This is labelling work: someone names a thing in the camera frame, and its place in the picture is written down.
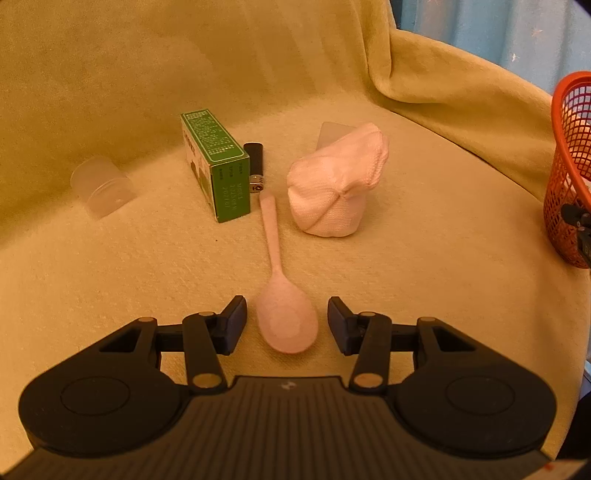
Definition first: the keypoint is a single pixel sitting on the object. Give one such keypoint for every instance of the clear plastic cup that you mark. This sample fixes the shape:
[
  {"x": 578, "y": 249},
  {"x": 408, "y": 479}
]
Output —
[{"x": 104, "y": 189}]

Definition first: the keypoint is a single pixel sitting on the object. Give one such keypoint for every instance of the clear plastic container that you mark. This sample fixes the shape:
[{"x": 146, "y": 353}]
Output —
[{"x": 330, "y": 134}]

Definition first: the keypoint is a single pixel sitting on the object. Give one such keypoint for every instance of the green cardboard box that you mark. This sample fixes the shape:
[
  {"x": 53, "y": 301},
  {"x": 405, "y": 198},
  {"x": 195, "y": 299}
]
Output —
[{"x": 214, "y": 152}]

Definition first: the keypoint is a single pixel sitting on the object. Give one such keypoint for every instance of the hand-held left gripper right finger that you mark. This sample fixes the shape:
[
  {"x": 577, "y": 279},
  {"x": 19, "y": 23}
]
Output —
[{"x": 337, "y": 323}]

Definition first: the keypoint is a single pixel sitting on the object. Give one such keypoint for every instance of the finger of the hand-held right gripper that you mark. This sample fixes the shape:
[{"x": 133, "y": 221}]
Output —
[{"x": 582, "y": 230}]

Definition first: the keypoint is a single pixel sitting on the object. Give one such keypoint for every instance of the orange plastic mesh basket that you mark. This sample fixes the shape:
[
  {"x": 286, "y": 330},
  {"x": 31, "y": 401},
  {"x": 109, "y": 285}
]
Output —
[{"x": 555, "y": 120}]

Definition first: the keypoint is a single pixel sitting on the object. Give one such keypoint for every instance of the pink plastic spoon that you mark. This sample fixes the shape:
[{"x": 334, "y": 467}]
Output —
[{"x": 286, "y": 318}]

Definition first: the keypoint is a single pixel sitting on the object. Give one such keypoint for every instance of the blue star-print curtain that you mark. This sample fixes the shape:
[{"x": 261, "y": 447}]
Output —
[{"x": 485, "y": 27}]

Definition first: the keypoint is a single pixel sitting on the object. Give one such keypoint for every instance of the black lighter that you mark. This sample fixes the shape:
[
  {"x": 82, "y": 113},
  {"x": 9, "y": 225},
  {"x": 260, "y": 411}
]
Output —
[{"x": 255, "y": 161}]

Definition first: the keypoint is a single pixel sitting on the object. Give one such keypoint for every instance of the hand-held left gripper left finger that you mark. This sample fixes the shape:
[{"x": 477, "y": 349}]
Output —
[{"x": 236, "y": 318}]

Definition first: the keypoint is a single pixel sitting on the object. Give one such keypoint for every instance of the pink sock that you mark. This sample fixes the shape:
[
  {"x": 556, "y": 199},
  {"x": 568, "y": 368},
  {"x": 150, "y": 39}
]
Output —
[{"x": 332, "y": 184}]

